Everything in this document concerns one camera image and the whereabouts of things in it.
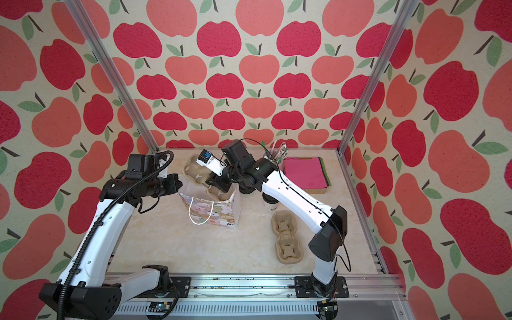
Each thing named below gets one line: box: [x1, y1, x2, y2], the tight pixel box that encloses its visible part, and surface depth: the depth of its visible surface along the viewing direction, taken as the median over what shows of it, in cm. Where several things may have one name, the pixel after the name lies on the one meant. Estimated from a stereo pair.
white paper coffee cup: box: [262, 193, 280, 212], surface depth 90 cm
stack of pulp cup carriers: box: [271, 210, 304, 265], surface depth 82 cm
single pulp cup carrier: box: [183, 154, 232, 202], surface depth 71 cm
